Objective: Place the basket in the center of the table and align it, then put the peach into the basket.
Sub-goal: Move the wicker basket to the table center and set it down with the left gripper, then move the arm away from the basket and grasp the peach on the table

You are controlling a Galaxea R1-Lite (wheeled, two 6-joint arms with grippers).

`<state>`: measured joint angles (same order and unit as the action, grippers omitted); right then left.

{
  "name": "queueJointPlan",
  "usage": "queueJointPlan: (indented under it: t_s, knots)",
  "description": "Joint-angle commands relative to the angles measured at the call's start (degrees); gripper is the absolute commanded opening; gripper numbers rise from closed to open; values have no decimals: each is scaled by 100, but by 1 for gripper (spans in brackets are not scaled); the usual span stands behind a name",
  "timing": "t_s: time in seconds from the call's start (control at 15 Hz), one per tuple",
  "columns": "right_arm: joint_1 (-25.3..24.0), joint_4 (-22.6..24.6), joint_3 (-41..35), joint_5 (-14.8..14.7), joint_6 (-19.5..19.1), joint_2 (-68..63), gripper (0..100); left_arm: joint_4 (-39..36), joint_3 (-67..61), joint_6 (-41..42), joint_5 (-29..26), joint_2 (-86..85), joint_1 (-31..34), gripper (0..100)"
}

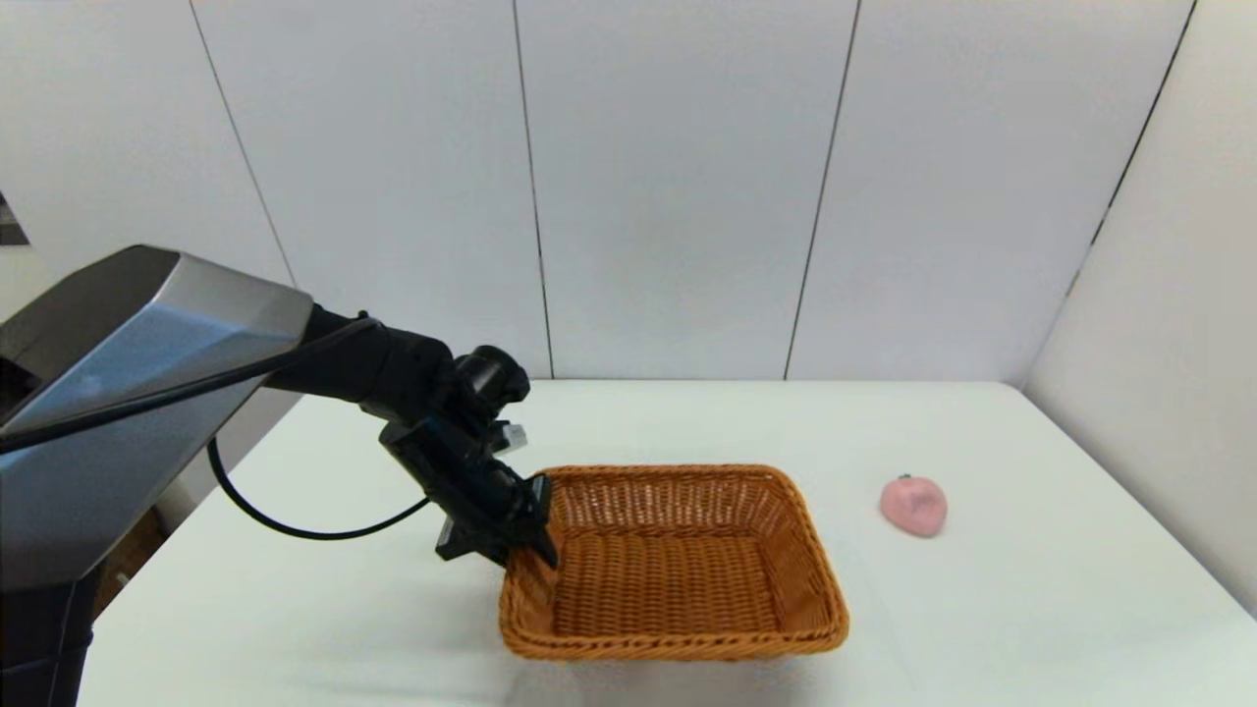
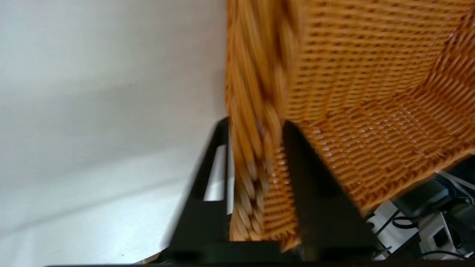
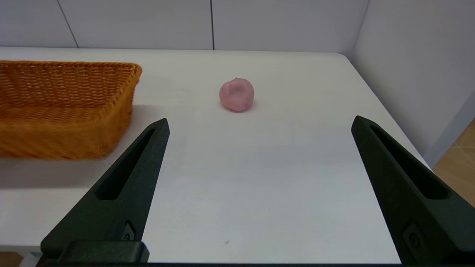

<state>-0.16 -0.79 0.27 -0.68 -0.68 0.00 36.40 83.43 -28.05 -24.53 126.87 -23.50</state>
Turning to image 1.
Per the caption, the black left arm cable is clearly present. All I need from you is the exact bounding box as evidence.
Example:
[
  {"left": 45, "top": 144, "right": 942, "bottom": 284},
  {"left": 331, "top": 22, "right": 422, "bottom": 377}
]
[{"left": 0, "top": 312, "right": 438, "bottom": 541}]

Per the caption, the brown cardboard box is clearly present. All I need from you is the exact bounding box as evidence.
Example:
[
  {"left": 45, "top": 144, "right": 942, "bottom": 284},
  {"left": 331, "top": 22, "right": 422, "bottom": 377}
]
[{"left": 98, "top": 506, "right": 170, "bottom": 592}]

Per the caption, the pink peach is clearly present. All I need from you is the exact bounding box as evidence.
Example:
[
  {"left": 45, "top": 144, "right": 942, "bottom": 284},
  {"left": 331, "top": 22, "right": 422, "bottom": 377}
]
[{"left": 879, "top": 475, "right": 950, "bottom": 538}]

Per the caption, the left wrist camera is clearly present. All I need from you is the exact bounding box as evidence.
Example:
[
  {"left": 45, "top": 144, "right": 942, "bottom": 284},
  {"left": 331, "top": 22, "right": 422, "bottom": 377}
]
[{"left": 481, "top": 418, "right": 531, "bottom": 457}]

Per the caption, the orange wicker basket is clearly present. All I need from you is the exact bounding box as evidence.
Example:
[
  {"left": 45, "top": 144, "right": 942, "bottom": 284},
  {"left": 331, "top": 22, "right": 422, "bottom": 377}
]
[{"left": 498, "top": 464, "right": 850, "bottom": 662}]

